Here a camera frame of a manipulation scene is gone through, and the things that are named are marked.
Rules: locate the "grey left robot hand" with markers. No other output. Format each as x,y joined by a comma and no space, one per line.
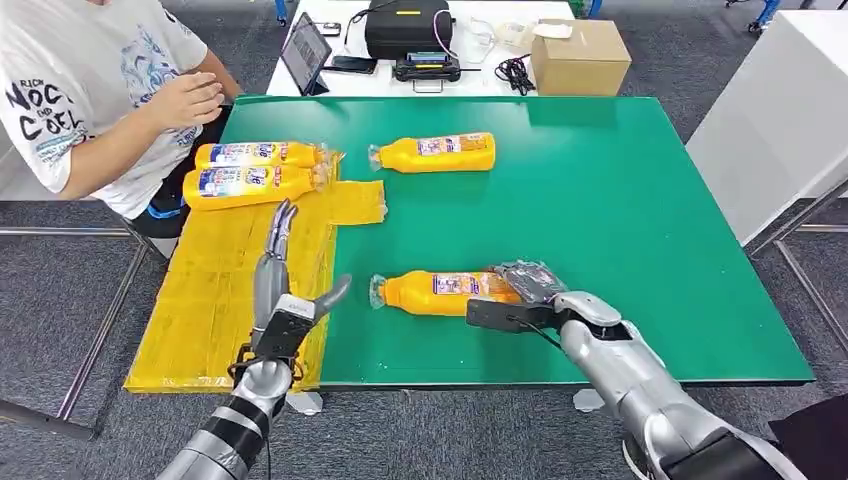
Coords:
270,291

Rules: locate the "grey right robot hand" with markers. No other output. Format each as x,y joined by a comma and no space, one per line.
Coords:
530,281

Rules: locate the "orange drink bottle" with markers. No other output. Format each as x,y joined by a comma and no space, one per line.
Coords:
417,295
265,154
245,187
404,156

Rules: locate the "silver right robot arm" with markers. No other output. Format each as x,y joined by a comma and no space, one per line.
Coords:
636,384

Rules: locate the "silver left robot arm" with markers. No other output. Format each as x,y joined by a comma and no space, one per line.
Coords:
232,430

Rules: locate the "yellow sheet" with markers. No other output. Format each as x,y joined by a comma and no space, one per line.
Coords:
212,298

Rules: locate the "white table foot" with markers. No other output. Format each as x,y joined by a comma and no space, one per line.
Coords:
306,403
588,401

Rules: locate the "green mat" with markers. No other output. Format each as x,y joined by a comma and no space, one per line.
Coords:
629,218

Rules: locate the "person's hand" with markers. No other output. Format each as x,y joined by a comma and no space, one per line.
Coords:
189,99

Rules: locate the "brown cardboard box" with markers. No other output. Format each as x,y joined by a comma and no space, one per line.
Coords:
583,65

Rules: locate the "white table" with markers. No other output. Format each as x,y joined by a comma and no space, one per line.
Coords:
361,85

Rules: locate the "black remote controller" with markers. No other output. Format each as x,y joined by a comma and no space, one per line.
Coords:
427,67

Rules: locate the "black tablet on stand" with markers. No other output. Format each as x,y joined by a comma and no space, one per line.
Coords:
305,54

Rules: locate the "black smartphone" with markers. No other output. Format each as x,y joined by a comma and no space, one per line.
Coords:
351,65

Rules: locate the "clear plastic bag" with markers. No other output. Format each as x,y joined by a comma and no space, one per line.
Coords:
515,33

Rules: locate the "white paper slip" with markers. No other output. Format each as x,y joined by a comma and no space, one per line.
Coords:
553,30

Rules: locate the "black carry case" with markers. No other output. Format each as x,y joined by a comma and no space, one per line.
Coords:
407,28

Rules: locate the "person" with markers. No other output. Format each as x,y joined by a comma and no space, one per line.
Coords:
73,86

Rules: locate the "white board panel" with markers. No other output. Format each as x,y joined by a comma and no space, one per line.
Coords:
775,119

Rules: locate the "person's leg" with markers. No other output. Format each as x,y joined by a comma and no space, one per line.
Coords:
815,437

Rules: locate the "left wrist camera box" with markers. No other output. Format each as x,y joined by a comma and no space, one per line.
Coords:
285,331

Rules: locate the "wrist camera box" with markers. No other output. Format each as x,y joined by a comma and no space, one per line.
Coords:
285,331
503,314

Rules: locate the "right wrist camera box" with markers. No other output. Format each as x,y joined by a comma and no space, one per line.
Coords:
503,314

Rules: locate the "metal floor frame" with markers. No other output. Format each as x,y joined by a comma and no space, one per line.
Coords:
808,278
99,331

